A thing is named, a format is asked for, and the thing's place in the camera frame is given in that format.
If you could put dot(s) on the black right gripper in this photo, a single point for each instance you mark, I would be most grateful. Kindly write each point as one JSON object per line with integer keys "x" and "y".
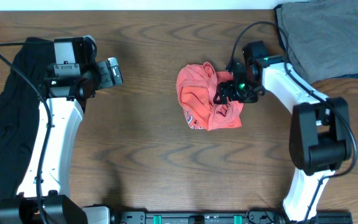
{"x": 232, "y": 94}

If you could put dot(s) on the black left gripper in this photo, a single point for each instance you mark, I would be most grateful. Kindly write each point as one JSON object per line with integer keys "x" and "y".
{"x": 105, "y": 73}

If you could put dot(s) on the red soccer t-shirt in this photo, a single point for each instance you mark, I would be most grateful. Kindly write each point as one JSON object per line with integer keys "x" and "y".
{"x": 196, "y": 88}

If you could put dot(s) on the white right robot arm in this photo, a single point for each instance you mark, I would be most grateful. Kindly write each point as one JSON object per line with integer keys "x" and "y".
{"x": 319, "y": 141}

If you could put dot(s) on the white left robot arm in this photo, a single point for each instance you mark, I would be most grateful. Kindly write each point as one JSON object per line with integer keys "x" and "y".
{"x": 44, "y": 194}

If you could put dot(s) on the black garment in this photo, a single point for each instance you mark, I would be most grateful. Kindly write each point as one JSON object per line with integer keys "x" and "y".
{"x": 19, "y": 120}

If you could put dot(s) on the grey folded garment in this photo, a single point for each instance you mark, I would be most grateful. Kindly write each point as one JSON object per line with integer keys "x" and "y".
{"x": 322, "y": 37}

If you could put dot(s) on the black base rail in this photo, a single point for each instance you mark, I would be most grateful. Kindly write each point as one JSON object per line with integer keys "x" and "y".
{"x": 204, "y": 217}

